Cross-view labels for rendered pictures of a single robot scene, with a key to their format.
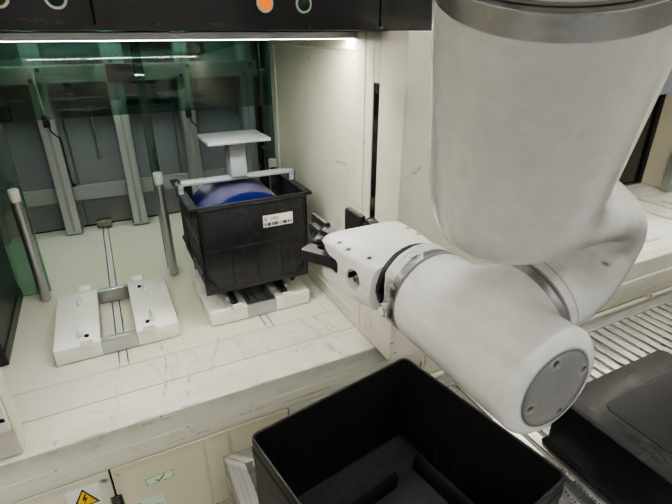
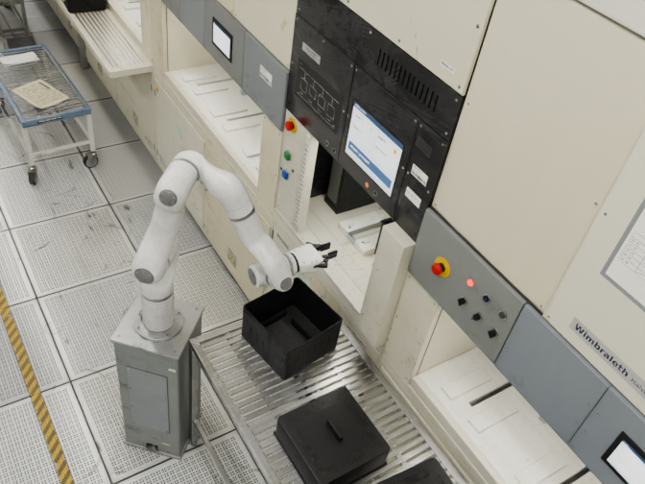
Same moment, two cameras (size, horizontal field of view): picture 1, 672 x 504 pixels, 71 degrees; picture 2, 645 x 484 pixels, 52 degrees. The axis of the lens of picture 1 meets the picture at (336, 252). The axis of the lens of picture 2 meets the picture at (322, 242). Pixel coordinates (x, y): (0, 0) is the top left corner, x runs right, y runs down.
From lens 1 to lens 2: 2.25 m
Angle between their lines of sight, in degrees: 65
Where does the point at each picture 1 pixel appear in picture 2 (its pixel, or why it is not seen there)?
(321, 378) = (350, 308)
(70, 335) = (348, 223)
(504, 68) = not seen: hidden behind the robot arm
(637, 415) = (336, 411)
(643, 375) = (366, 427)
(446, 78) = not seen: hidden behind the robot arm
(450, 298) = not seen: hidden behind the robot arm
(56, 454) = (299, 241)
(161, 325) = (360, 247)
